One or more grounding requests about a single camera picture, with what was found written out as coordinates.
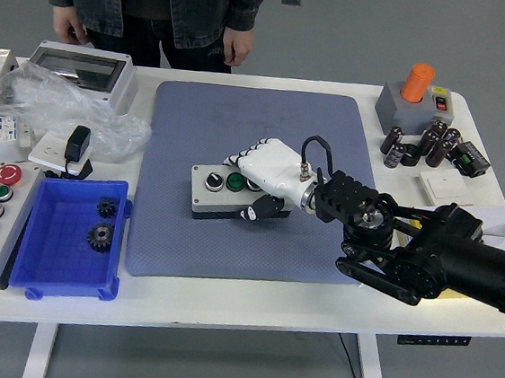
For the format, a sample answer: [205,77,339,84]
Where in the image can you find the white wall socket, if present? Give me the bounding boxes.
[26,128,98,173]

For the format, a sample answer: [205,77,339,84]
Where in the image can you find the black adapter cord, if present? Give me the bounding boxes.
[44,156,96,182]

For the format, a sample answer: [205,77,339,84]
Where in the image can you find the grey printed capacitor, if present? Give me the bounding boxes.
[383,141,408,171]

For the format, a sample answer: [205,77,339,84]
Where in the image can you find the black ring holder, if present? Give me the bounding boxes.
[400,143,424,168]

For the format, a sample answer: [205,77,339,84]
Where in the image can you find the white wall switch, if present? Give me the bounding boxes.
[415,164,478,209]

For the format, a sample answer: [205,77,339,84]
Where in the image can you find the blue-grey table mat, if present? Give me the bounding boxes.
[123,73,387,301]

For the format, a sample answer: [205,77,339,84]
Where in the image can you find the blue plastic bin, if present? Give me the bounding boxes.
[6,168,136,310]

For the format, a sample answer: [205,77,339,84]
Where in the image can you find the grey switch box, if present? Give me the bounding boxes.
[371,77,458,142]

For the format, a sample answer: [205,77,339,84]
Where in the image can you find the white circuit breaker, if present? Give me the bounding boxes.
[0,113,35,162]

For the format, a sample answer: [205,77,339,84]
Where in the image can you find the clear plastic bag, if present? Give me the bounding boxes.
[0,57,160,163]

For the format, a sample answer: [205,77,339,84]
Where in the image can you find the black cable under table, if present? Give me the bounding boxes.
[334,332,378,378]

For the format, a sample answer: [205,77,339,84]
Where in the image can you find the small black gear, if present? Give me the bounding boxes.
[95,198,120,220]

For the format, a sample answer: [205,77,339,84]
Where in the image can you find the dark brown capacitor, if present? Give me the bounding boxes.
[441,126,464,153]
[425,137,452,170]
[380,124,406,157]
[428,119,449,141]
[417,128,440,158]

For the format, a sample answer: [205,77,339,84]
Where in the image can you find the white table leg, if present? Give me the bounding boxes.
[352,333,396,378]
[21,319,61,378]

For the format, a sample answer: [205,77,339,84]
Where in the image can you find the black power adapter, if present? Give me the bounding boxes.
[63,123,93,166]

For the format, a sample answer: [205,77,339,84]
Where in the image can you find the person's left hand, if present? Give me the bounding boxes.
[219,25,258,70]

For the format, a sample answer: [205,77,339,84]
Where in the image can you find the large black gear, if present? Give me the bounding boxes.
[84,221,117,256]

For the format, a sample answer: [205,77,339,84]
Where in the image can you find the grey four-button control box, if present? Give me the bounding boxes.
[185,162,298,230]

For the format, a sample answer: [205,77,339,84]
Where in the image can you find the person's right hand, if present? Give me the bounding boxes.
[49,4,94,48]

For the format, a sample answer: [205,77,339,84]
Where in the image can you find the grey enclosure with window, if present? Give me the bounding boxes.
[22,38,142,117]

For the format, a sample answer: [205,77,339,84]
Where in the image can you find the black green terminal module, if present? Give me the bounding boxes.
[447,137,494,180]

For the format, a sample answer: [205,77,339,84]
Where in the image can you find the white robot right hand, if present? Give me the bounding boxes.
[217,132,321,231]

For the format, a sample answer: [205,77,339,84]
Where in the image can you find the orange cylinder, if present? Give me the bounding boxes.
[399,60,438,105]

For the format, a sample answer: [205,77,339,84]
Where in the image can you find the black table control panel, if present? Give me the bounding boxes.
[396,329,473,353]

